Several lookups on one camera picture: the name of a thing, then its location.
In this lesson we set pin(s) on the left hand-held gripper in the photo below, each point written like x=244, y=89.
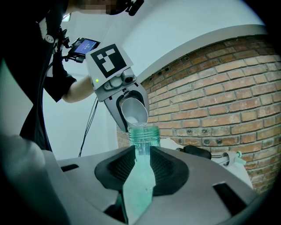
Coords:
x=103, y=88

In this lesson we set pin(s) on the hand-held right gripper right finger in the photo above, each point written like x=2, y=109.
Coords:
x=197, y=197

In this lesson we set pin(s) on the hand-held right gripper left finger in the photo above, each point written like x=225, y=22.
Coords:
x=87, y=175

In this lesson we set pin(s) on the person's left forearm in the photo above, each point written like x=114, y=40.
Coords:
x=76, y=92

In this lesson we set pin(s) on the black cloth pouch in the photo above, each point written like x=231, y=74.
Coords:
x=196, y=151

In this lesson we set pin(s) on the black timer monitor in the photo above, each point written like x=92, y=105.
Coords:
x=86, y=46

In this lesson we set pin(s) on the person's head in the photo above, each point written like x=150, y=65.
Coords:
x=98, y=6

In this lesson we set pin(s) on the person's black clothed torso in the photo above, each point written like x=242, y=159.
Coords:
x=26, y=55

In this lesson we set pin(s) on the black monitor mount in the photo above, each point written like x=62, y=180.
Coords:
x=65, y=41

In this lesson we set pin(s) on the black head-mounted camera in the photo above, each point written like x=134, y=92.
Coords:
x=135, y=6

